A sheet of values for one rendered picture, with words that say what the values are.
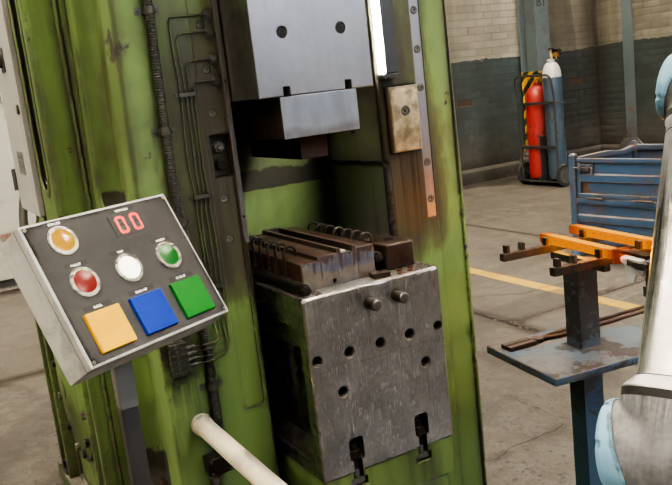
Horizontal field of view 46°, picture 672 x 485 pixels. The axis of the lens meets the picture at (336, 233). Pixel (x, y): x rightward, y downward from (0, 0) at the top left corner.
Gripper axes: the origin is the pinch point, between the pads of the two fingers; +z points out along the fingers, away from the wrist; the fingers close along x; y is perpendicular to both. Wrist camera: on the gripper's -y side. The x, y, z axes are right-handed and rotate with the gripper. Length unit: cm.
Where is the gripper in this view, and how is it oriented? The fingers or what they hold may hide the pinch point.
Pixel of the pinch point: (627, 255)
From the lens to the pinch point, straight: 196.0
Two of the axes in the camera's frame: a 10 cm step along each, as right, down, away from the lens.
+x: 9.3, -1.7, 3.3
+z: -3.5, -1.3, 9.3
